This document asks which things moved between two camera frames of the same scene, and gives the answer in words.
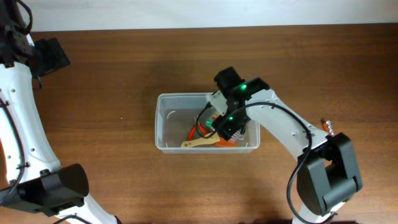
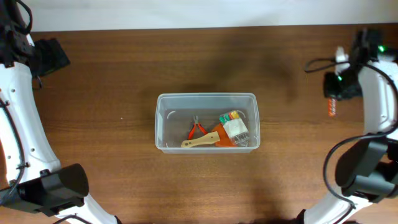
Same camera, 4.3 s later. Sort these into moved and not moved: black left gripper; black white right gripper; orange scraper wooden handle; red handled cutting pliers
Moved: black white right gripper
Not moved: orange scraper wooden handle; red handled cutting pliers; black left gripper
